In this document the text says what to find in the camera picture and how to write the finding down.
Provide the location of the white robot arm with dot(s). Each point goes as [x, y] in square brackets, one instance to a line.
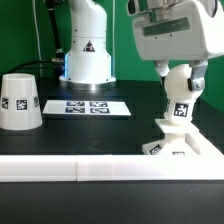
[88, 63]

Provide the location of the white lamp bulb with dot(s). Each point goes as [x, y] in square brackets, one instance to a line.
[181, 100]

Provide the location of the white marker plate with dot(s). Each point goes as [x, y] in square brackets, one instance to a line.
[108, 108]

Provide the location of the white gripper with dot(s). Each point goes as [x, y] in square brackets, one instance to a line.
[179, 30]

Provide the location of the white lamp shade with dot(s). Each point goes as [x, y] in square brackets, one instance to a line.
[19, 103]

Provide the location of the white L-shaped fence wall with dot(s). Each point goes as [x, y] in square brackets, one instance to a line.
[206, 164]

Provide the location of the white lamp base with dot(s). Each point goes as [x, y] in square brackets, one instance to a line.
[174, 142]

